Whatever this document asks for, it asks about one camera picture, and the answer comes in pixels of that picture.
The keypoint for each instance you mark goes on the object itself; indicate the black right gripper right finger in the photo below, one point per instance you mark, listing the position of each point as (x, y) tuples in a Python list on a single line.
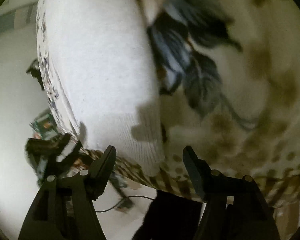
[(235, 208)]

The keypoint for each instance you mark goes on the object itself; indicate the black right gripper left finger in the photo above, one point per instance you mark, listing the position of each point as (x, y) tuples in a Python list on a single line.
[(63, 208)]

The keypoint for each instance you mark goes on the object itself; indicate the white knitted small garment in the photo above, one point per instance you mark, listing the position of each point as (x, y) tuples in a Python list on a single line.
[(99, 75)]

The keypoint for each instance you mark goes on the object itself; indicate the floral cream bed blanket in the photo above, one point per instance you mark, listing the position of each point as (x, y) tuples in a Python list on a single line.
[(229, 74)]

